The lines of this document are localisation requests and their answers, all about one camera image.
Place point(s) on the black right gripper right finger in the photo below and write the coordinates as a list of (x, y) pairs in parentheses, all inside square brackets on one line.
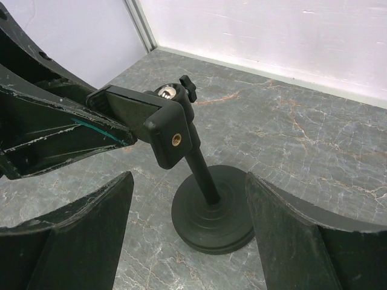
[(303, 246)]

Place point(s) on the aluminium frame post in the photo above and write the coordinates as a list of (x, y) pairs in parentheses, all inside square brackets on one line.
[(141, 25)]

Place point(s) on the black phone stand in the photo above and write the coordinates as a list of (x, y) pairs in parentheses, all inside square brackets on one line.
[(209, 210)]

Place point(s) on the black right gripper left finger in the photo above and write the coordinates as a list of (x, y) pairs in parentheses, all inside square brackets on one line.
[(77, 246)]

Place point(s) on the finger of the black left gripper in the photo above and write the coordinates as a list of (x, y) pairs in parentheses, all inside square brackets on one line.
[(23, 57), (41, 132)]

